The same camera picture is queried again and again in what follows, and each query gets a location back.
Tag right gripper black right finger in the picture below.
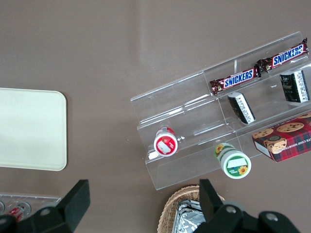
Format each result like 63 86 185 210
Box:
191 179 300 233

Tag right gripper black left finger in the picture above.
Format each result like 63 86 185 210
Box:
0 179 91 233

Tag light oval wicker basket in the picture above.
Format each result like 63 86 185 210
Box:
157 184 227 233

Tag cream rectangular serving tray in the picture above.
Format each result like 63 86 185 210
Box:
0 87 68 172

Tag stacked aluminium foil containers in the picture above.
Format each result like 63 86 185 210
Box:
174 200 207 233

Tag clear acrylic bottle rack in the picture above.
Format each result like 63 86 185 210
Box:
0 192 62 220

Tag green sunflower yogurt cup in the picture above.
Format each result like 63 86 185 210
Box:
213 142 252 180

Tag red Coca-Cola bottle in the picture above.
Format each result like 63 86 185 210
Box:
6 202 32 220

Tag red lidded yogurt cup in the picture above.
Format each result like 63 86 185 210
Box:
153 126 179 158

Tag clear acrylic stepped shelf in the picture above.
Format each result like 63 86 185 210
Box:
130 31 311 191

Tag red tartan cookie box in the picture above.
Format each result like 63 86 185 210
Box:
251 112 311 163

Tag small black printed box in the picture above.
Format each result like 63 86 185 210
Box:
279 69 311 104
227 92 257 125

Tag Snickers chocolate bar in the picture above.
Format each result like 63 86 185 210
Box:
209 67 263 96
257 37 310 74

